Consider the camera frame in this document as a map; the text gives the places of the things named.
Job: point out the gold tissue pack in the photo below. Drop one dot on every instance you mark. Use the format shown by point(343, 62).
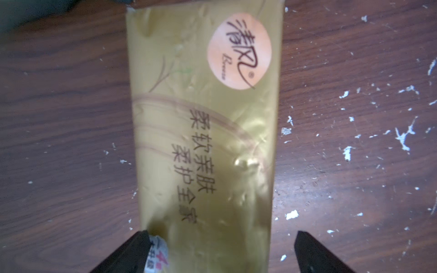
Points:
point(204, 78)

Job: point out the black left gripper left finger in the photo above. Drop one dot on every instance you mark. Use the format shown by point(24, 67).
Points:
point(130, 257)

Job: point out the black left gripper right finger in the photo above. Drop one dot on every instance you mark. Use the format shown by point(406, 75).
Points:
point(313, 257)

